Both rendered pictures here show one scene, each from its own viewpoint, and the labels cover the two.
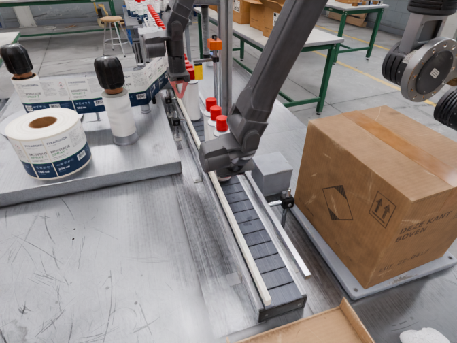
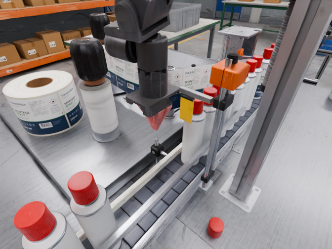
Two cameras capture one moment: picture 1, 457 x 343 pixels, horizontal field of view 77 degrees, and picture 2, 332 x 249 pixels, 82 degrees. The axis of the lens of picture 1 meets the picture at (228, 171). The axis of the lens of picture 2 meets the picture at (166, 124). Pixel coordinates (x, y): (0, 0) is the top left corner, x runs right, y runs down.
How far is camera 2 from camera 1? 86 cm
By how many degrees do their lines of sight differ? 45
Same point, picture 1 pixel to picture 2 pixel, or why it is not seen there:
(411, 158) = not seen: outside the picture
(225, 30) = (293, 54)
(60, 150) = (21, 113)
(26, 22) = (253, 20)
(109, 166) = (52, 150)
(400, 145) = not seen: outside the picture
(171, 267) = not seen: outside the picture
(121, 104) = (87, 99)
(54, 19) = (271, 20)
